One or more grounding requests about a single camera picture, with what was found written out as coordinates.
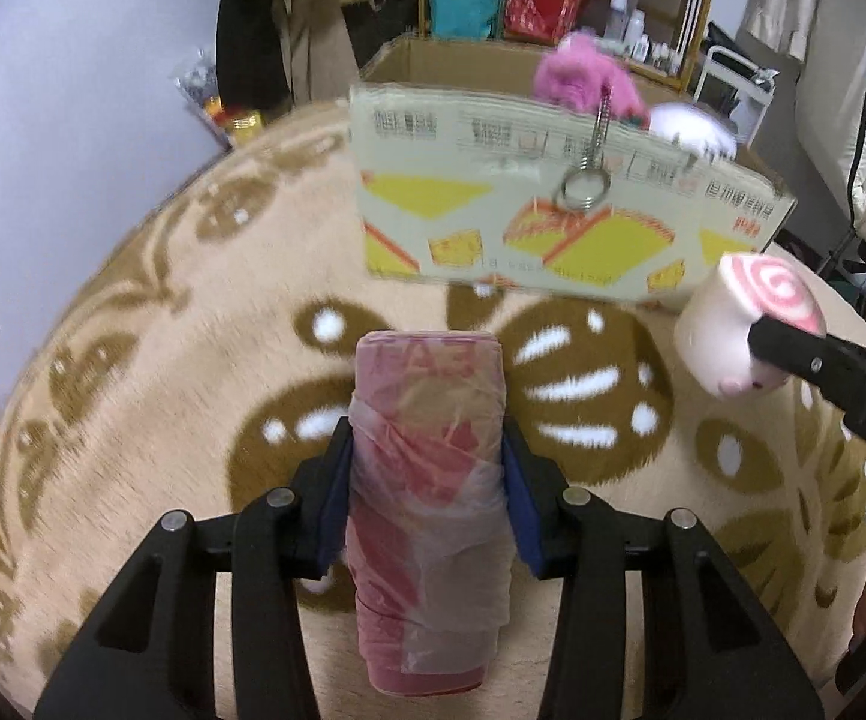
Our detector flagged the pink swirl roll plush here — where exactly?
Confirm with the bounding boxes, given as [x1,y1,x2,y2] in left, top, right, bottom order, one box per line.
[673,254,826,398]

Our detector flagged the pink plastic bag roll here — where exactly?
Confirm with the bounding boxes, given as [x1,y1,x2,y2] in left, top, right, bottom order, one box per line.
[345,332,515,697]

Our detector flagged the white pompom plush toy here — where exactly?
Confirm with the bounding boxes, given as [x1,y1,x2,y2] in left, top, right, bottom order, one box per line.
[649,103,739,160]

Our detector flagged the beige brown patterned rug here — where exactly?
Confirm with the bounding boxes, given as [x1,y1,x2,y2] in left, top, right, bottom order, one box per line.
[0,104,866,713]

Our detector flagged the white rolling cart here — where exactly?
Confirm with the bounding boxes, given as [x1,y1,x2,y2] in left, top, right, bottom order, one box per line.
[693,46,780,146]

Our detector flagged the pink bear plush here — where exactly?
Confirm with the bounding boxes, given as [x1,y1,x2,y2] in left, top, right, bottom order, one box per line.
[532,32,650,127]

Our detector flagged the wooden shelf unit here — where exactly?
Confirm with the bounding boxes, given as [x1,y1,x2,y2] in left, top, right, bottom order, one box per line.
[417,0,711,93]

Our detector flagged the printed cardboard box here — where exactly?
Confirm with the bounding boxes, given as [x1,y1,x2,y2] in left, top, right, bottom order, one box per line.
[350,36,796,305]

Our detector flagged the snack bags on floor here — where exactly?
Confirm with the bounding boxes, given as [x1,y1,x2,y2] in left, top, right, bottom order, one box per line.
[173,47,266,152]

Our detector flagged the beige trench coat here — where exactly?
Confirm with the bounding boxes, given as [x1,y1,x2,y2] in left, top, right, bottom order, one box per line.
[273,0,360,106]

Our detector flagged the metal keyring chain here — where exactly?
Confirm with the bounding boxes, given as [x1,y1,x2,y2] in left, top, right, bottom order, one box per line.
[553,83,615,213]

